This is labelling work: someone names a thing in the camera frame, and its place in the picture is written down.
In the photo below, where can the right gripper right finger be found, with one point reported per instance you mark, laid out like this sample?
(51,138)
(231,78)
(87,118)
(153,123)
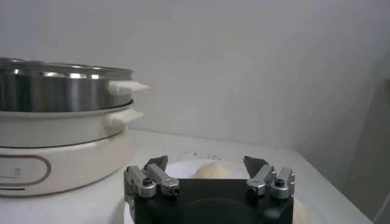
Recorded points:
(262,179)

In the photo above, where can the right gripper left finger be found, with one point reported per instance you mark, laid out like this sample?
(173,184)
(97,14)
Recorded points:
(161,179)

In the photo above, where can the white steamed baozi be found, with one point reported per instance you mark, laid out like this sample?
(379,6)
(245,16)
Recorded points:
(213,172)

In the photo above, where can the stainless steel steamer basket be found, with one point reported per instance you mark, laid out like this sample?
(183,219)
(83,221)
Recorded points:
(61,91)

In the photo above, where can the white round plate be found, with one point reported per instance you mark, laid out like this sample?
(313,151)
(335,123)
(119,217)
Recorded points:
(186,170)

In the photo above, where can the white electric cooker pot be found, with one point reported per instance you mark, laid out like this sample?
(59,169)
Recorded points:
(76,164)

